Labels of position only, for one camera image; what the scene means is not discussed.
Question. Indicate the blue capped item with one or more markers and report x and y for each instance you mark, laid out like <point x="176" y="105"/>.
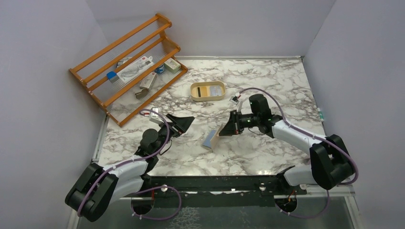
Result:
<point x="112" y="76"/>

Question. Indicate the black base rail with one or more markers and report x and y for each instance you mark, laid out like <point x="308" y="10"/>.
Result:
<point x="217" y="191"/>

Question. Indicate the beige leather card holder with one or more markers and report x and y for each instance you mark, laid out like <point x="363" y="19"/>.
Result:
<point x="219" y="137"/>

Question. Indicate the orange wooden shelf rack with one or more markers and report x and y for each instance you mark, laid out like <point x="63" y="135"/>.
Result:
<point x="118" y="99"/>

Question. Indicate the white flat package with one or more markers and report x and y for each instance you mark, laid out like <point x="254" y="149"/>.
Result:
<point x="136" y="68"/>

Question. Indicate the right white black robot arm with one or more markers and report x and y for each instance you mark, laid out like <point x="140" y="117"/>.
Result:
<point x="329" y="165"/>

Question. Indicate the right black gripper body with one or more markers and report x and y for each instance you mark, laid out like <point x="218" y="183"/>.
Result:
<point x="235" y="121"/>

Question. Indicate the beige oval tray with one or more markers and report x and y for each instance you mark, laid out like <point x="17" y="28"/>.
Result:
<point x="193" y="91"/>

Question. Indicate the grey white stapler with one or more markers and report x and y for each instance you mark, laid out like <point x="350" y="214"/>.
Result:
<point x="145" y="85"/>

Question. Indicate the grey blue credit card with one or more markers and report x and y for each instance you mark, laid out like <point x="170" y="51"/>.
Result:
<point x="215" y="90"/>

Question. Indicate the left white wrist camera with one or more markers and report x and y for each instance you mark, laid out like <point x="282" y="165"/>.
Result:
<point x="154" y="117"/>

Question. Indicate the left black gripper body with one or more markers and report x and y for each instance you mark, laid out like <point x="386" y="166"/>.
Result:
<point x="172" y="126"/>

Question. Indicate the blue white tape roll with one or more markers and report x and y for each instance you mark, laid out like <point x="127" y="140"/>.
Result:
<point x="160" y="69"/>

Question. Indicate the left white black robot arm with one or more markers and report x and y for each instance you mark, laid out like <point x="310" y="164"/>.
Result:
<point x="98" y="186"/>

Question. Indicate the small green white box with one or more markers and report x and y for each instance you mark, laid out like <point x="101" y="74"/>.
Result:
<point x="172" y="65"/>

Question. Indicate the green white wall item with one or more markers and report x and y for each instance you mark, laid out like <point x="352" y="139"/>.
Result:
<point x="320" y="114"/>

